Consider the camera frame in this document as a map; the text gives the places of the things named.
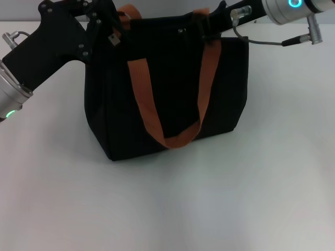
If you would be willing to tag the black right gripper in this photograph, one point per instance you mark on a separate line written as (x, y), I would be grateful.
(222, 21)

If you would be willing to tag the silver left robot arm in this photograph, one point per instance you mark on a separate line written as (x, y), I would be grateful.
(10, 94)

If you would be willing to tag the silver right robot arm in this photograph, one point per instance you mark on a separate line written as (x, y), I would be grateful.
(282, 11)

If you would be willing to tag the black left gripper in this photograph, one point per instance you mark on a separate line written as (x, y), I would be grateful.
(52, 44)

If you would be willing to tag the silver zipper pull tab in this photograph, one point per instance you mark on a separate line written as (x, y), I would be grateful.
(113, 40)

